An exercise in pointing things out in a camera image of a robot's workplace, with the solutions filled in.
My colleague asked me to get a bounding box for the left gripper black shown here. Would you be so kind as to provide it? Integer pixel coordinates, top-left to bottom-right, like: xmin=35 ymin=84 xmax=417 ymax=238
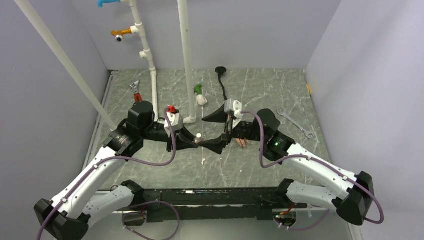
xmin=140 ymin=122 xmax=199 ymax=153

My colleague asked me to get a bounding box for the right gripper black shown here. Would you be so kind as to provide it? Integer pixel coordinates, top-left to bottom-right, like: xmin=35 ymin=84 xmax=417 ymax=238
xmin=198 ymin=102 xmax=267 ymax=154

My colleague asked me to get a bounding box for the glitter nail polish bottle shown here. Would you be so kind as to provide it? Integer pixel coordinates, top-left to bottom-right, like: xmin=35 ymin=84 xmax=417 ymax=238
xmin=193 ymin=133 xmax=203 ymax=145

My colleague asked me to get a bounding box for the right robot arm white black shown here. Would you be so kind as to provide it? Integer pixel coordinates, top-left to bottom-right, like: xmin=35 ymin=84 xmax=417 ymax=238
xmin=200 ymin=105 xmax=381 ymax=226

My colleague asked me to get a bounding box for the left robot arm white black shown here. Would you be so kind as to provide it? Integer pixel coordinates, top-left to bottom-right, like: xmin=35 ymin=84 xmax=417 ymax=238
xmin=34 ymin=101 xmax=197 ymax=240

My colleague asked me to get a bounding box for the mannequin practice hand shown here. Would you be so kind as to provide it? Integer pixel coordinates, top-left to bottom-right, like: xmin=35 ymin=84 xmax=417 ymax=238
xmin=235 ymin=138 xmax=251 ymax=148

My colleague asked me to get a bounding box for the green valve white fitting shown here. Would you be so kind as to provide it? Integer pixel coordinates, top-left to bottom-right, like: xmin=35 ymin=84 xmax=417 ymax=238
xmin=193 ymin=83 xmax=208 ymax=107

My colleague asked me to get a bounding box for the black flexible hand stand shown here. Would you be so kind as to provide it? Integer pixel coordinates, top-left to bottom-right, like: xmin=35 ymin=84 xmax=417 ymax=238
xmin=215 ymin=66 xmax=228 ymax=101

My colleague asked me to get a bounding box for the silver open-end wrench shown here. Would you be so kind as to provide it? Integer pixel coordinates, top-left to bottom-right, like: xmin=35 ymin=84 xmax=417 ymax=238
xmin=277 ymin=108 xmax=315 ymax=139

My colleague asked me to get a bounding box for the orange tap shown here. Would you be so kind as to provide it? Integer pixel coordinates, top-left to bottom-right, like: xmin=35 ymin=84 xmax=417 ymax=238
xmin=110 ymin=28 xmax=133 ymax=43

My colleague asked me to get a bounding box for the white diagonal pole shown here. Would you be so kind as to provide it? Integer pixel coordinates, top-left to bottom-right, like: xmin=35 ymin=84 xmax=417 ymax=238
xmin=15 ymin=0 xmax=117 ymax=130

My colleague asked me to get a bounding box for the blue tap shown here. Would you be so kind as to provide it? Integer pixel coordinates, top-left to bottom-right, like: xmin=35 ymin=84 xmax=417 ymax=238
xmin=97 ymin=0 xmax=121 ymax=8

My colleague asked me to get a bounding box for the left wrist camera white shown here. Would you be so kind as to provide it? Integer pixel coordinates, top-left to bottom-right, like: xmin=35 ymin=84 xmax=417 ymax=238
xmin=164 ymin=105 xmax=184 ymax=135

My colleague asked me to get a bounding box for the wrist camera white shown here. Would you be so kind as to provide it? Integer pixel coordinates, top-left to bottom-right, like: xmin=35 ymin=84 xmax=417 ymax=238
xmin=164 ymin=105 xmax=184 ymax=135
xmin=224 ymin=98 xmax=243 ymax=129

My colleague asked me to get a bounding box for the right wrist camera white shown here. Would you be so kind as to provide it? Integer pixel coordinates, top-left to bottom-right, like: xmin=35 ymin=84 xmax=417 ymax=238
xmin=224 ymin=98 xmax=243 ymax=129

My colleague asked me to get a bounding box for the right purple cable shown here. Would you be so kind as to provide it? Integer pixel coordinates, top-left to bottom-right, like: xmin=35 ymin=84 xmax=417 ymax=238
xmin=241 ymin=110 xmax=385 ymax=225

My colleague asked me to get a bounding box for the purple cable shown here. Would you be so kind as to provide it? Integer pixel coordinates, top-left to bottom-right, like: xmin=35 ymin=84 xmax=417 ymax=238
xmin=35 ymin=107 xmax=178 ymax=240
xmin=241 ymin=110 xmax=385 ymax=225

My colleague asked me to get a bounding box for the red handled adjustable wrench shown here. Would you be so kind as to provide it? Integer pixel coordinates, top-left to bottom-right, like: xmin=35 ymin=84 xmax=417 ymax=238
xmin=129 ymin=79 xmax=143 ymax=103

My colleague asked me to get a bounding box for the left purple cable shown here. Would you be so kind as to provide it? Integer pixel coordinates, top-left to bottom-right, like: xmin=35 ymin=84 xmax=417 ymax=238
xmin=35 ymin=107 xmax=178 ymax=240

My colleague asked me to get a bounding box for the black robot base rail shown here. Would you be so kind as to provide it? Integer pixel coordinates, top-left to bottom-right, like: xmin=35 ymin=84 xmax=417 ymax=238
xmin=119 ymin=180 xmax=309 ymax=224

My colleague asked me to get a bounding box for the white PVC pipe frame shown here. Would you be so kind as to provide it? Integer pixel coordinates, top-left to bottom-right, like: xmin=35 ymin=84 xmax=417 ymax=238
xmin=120 ymin=0 xmax=198 ymax=124

